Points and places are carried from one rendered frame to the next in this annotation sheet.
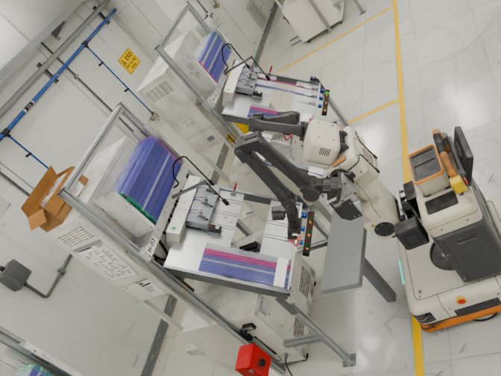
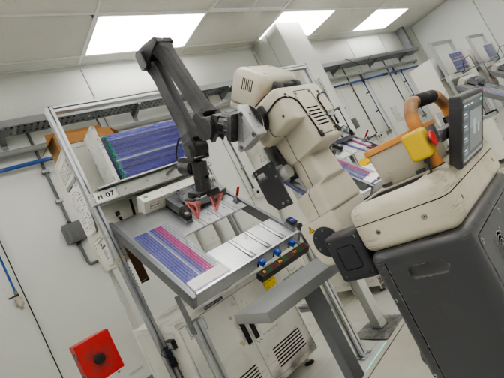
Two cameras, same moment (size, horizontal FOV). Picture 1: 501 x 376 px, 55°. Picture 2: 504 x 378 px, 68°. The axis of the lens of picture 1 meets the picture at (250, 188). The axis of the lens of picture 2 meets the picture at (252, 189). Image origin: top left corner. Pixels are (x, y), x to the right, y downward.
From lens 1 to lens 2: 1.74 m
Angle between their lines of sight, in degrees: 34
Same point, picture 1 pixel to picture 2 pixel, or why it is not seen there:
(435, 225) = (365, 218)
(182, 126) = (257, 160)
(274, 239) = (235, 248)
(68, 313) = (100, 289)
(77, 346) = (89, 320)
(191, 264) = (134, 233)
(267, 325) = (186, 351)
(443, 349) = not seen: outside the picture
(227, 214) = (212, 212)
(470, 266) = (445, 347)
